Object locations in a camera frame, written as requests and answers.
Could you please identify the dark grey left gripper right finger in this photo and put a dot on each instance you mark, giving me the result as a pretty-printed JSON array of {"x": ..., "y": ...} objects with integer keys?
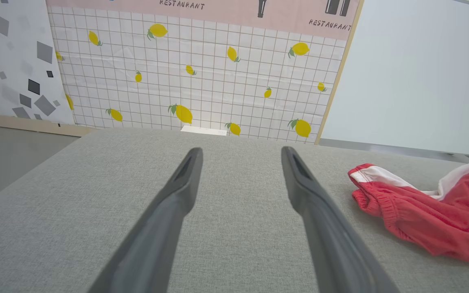
[{"x": 328, "y": 232}]

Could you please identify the white partition board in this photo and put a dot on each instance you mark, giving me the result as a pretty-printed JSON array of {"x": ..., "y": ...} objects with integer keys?
[{"x": 413, "y": 73}]

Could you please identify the white box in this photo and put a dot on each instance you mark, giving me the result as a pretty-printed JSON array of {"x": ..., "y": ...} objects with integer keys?
[{"x": 204, "y": 130}]

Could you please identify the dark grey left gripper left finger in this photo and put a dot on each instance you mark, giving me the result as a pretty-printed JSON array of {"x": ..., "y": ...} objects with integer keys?
[{"x": 157, "y": 228}]

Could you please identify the lemon print grid screen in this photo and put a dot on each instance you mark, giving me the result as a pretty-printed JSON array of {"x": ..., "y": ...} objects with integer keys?
[{"x": 218, "y": 81}]

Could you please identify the grey diamond print panel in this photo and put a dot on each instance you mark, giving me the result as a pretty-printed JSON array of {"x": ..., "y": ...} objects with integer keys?
[{"x": 12, "y": 61}]

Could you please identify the red and white garment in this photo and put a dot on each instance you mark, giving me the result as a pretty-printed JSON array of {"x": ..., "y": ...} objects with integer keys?
[{"x": 442, "y": 211}]

